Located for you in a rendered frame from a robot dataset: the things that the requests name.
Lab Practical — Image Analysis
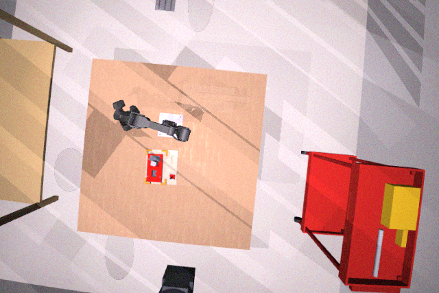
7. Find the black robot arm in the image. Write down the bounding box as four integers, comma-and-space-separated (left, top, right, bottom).
113, 105, 191, 142

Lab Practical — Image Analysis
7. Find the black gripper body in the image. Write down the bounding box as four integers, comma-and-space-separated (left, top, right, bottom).
112, 99, 132, 131

